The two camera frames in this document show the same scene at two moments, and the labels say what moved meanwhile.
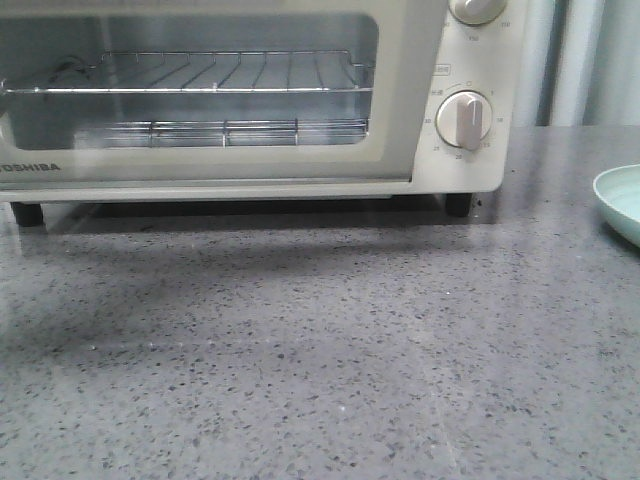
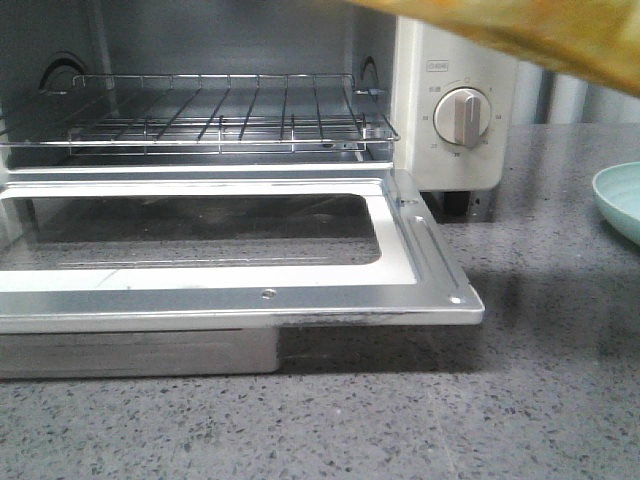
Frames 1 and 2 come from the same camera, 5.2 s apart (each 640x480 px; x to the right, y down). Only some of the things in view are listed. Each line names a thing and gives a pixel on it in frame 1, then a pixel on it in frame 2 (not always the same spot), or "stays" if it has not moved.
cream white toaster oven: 184,100 stays
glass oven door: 162,92 → 199,247
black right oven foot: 458,204 stays
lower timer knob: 463,118 stays
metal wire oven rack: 210,72 → 204,114
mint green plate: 618,192 stays
